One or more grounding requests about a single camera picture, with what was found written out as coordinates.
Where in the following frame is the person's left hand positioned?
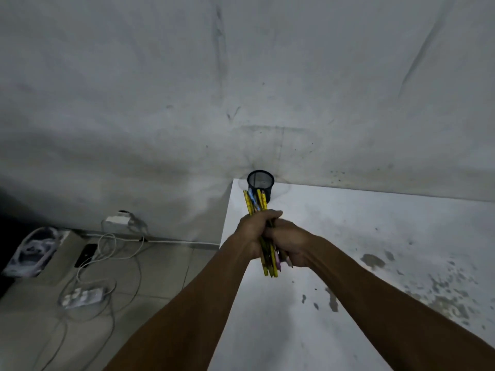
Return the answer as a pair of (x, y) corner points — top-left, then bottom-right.
(234, 209), (284, 260)

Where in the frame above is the white wall adapter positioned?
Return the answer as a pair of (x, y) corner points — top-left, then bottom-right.
(104, 211), (134, 227)

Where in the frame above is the white cable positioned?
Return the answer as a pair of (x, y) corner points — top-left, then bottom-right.
(31, 232), (220, 371)

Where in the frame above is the grey cardboard box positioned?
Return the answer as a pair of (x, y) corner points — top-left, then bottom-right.
(29, 230), (87, 287)

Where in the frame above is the black mesh pencil holder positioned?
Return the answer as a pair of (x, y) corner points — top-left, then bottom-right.
(247, 170), (275, 204)

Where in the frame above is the black smartphone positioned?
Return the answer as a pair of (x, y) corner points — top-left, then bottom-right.
(74, 243), (98, 268)

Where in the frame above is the white power strip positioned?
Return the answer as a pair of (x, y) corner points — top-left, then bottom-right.
(60, 287), (107, 309)

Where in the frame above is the person's left forearm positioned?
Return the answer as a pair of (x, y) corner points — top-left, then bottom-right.
(104, 234), (256, 371)

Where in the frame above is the person's right hand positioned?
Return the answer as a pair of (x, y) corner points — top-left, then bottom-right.
(264, 218), (319, 268)

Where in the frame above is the person's right forearm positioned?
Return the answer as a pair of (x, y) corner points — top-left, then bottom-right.
(306, 235), (495, 371)

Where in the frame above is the bundle of yellow pencils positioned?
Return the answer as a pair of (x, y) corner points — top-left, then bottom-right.
(243, 189), (294, 278)

